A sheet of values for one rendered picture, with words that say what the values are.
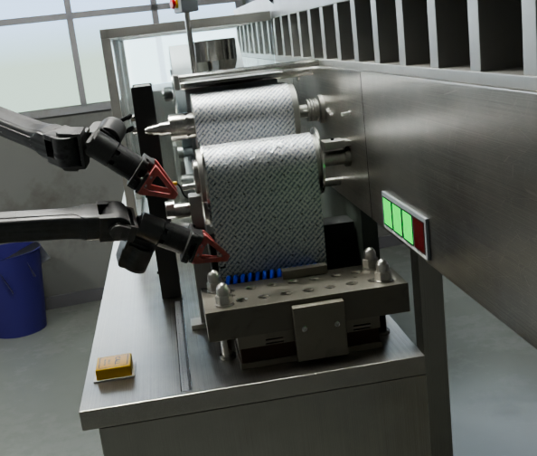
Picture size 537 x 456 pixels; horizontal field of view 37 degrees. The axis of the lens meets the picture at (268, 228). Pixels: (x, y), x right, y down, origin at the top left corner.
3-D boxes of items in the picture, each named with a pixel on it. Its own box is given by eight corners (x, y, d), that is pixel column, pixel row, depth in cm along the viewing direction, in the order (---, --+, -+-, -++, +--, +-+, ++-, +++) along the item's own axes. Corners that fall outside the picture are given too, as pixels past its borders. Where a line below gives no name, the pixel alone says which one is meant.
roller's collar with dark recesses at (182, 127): (171, 139, 196) (167, 113, 195) (195, 136, 197) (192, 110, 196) (172, 142, 190) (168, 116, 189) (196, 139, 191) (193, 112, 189)
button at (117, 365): (98, 367, 164) (97, 356, 164) (133, 362, 165) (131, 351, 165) (97, 382, 158) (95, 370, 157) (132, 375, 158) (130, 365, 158)
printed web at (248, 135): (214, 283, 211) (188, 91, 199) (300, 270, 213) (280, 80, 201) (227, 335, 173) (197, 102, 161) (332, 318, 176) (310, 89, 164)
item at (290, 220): (220, 282, 171) (209, 198, 166) (326, 266, 173) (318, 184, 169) (221, 282, 170) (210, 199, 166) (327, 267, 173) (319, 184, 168)
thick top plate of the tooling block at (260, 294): (203, 315, 168) (200, 288, 166) (387, 287, 172) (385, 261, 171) (209, 343, 152) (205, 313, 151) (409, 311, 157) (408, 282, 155)
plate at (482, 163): (240, 118, 389) (233, 56, 382) (296, 111, 392) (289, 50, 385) (529, 360, 90) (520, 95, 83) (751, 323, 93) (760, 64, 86)
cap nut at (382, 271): (372, 279, 160) (370, 258, 159) (390, 276, 160) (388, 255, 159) (377, 284, 156) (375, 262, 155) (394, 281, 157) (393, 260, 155)
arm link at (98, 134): (78, 155, 162) (90, 134, 159) (86, 140, 168) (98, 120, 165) (107, 173, 164) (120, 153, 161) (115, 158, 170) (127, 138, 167)
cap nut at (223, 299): (214, 302, 156) (211, 281, 155) (232, 299, 157) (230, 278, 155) (215, 308, 153) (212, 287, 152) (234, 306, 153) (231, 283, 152)
